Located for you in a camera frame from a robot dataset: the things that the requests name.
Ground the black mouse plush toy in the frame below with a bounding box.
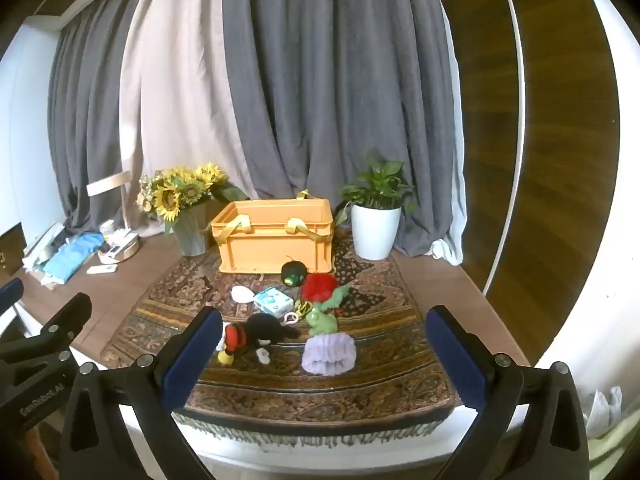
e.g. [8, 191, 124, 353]
[217, 312, 300, 366]

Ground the pink oval sponge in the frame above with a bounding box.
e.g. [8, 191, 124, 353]
[231, 285, 255, 304]

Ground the blue white tissue pack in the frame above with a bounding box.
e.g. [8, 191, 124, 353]
[253, 287, 295, 318]

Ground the yellow strap keychain toy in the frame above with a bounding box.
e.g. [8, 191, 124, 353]
[282, 299, 314, 325]

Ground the lavender ribbed plush roll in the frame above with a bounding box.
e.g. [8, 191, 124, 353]
[302, 333, 357, 377]

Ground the green frog plush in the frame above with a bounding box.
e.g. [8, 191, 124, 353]
[305, 307, 338, 337]

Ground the black green round plush ball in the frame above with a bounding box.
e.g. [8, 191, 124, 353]
[281, 260, 308, 287]

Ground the red fluffy strawberry plush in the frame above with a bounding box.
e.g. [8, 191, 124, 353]
[299, 274, 350, 314]

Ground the blue folded cloth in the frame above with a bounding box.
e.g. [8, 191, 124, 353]
[42, 233, 104, 285]

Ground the white remote control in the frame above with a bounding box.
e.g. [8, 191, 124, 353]
[86, 263, 118, 275]

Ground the round tray with items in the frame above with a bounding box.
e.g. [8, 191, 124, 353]
[98, 220, 140, 264]

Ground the white crumpled tissue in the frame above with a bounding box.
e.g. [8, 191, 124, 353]
[582, 386, 623, 439]

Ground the white floor lamp pole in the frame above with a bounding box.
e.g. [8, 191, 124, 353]
[482, 0, 528, 297]

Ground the patterned oriental rug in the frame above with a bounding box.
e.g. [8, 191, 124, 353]
[101, 233, 459, 442]

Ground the orange plastic storage crate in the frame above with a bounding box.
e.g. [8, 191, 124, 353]
[210, 192, 334, 274]

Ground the sunflower bouquet in vase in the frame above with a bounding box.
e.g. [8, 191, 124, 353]
[136, 162, 248, 257]

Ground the potted green plant white pot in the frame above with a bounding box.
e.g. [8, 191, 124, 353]
[334, 158, 414, 261]

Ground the beige sheer curtain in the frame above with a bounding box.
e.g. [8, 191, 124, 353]
[119, 0, 257, 236]

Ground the grey curtain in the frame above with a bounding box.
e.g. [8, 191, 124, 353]
[48, 0, 466, 264]

